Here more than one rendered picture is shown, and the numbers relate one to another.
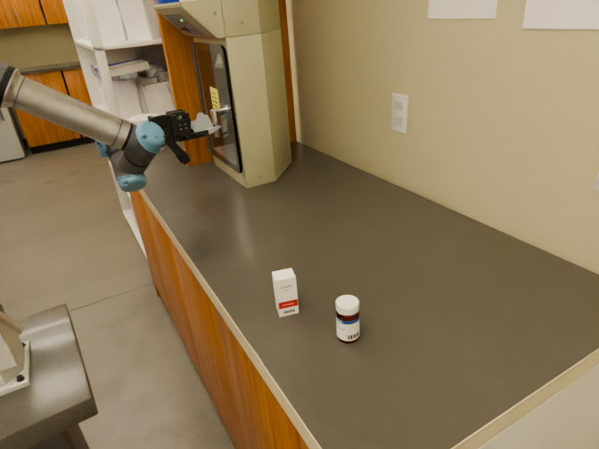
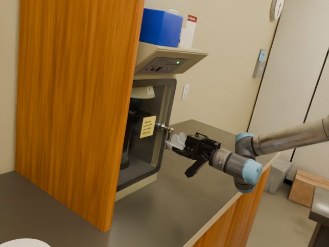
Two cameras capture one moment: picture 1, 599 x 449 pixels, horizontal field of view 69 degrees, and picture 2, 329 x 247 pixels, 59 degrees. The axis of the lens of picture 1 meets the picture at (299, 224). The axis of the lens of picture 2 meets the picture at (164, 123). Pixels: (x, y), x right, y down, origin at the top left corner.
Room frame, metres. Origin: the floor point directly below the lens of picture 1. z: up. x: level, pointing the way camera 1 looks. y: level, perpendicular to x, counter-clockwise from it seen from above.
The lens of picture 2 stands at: (1.97, 1.13, 1.55)
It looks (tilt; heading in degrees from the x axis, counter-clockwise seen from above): 17 degrees down; 239
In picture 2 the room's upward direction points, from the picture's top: 11 degrees clockwise
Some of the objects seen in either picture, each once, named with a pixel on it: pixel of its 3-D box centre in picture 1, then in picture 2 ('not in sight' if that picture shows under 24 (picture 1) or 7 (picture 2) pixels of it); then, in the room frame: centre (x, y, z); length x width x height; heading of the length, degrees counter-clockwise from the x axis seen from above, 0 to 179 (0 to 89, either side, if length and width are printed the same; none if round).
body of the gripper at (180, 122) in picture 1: (170, 127); (201, 149); (1.33, 0.36, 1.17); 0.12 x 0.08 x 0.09; 117
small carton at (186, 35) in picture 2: not in sight; (181, 37); (1.44, 0.27, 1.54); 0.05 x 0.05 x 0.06; 11
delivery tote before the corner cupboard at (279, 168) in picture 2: not in sight; (260, 169); (-0.86, -1.07, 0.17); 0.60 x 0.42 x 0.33; 115
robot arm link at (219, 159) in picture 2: not in sight; (221, 160); (1.29, 0.44, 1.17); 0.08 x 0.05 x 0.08; 27
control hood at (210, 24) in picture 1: (186, 20); (169, 61); (1.49, 0.29, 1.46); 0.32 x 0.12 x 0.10; 27
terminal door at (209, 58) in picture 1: (216, 107); (144, 133); (1.51, 0.25, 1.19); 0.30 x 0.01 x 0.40; 27
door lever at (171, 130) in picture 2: (220, 121); (166, 136); (1.40, 0.22, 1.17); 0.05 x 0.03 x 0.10; 117
